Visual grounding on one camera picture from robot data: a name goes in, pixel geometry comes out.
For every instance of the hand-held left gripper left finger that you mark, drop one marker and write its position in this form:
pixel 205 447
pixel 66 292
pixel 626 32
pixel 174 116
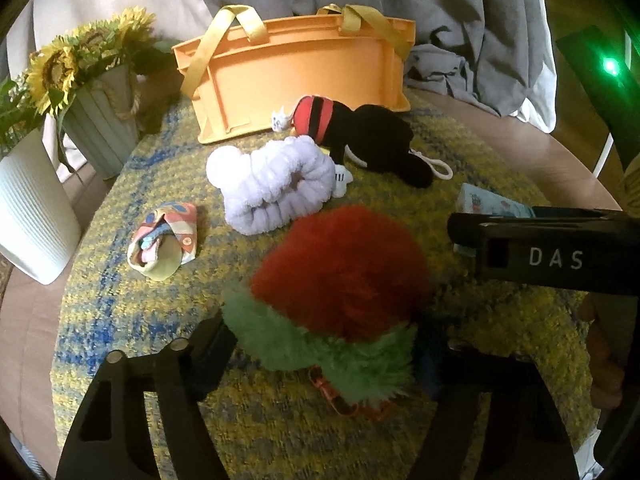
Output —
pixel 210 355

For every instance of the artificial sunflower bouquet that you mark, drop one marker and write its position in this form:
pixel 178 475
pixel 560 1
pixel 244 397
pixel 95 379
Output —
pixel 55 67

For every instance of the green ribbed vase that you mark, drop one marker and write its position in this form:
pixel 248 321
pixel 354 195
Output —
pixel 100 125

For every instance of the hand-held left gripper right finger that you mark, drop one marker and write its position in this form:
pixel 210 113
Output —
pixel 430 360

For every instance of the white curtain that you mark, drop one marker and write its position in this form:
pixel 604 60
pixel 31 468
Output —
pixel 542 90

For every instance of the colourful patterned fabric pouch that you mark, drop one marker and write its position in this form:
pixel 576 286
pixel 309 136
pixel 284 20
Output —
pixel 165 245

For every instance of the red and green plush toy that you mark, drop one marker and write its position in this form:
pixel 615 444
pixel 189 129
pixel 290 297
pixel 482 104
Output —
pixel 340 270

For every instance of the white ribbed vase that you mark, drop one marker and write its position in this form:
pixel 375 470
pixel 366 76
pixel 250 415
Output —
pixel 30 210

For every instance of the black and red plush doll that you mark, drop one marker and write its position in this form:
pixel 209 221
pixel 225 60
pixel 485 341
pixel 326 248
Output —
pixel 385 140

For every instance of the green leafy plant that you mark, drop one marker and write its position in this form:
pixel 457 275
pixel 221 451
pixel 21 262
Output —
pixel 12 110

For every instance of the yellow and blue checked mat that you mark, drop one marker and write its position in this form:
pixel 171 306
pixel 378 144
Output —
pixel 150 335

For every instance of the person's right hand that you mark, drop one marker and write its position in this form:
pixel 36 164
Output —
pixel 602 360

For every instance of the light blue tissue packet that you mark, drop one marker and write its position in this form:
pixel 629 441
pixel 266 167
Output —
pixel 480 202

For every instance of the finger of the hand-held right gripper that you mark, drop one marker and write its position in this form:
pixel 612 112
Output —
pixel 575 211

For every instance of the white fluffy headband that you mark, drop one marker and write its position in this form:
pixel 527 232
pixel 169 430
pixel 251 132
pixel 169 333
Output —
pixel 270 180

